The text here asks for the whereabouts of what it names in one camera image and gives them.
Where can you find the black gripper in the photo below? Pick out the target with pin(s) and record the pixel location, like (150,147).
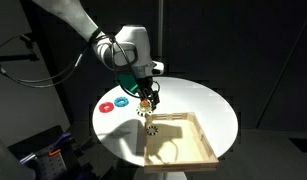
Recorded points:
(145,83)

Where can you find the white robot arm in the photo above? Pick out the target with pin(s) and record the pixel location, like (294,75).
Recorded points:
(103,36)

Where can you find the wooden slatted tray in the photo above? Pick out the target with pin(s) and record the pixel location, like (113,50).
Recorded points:
(179,163)

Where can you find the orange peg stacker base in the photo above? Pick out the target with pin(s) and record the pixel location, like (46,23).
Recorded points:
(143,110)

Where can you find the grey vertical pole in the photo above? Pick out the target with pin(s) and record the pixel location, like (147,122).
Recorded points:
(160,33)

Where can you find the dark equipment stand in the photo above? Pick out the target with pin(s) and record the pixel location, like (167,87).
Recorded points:
(53,160)

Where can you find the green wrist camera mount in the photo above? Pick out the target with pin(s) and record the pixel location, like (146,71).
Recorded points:
(128,83)

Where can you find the white table pedestal base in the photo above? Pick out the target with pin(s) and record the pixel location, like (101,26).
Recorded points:
(159,175)

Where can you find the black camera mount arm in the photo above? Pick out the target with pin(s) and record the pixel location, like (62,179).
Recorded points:
(24,50)

